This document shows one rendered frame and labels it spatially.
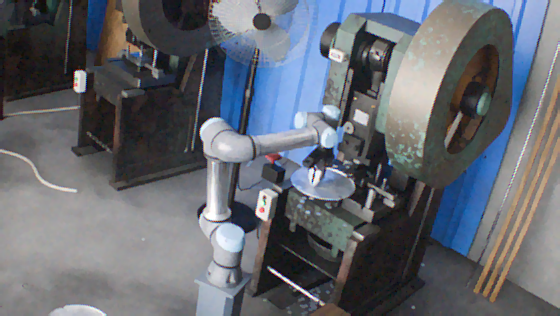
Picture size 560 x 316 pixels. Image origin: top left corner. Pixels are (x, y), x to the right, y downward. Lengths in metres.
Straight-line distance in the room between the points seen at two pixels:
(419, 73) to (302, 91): 2.38
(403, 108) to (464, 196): 1.75
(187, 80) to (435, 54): 2.18
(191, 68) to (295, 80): 0.88
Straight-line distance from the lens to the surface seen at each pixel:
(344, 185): 2.80
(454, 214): 4.06
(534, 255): 3.99
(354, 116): 2.84
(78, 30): 5.61
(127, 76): 4.02
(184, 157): 4.37
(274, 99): 4.75
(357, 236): 2.75
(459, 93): 2.57
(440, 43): 2.30
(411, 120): 2.31
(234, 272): 2.55
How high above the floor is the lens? 2.00
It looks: 25 degrees down
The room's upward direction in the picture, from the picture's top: 12 degrees clockwise
